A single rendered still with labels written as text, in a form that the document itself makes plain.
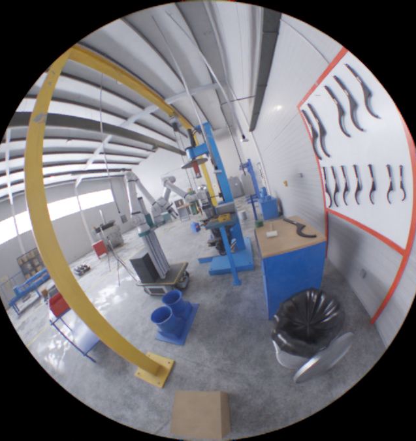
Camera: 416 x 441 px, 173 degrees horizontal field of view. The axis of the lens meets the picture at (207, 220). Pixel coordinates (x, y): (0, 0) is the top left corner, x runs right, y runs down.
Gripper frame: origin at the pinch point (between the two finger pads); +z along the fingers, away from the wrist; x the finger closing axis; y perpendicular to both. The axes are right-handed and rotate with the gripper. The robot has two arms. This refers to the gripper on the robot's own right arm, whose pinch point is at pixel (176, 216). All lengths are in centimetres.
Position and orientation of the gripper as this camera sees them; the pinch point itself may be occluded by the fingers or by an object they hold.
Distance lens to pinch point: 187.4
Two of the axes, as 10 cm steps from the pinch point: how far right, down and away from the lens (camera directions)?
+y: -7.6, 6.2, 2.0
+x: 0.3, 3.3, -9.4
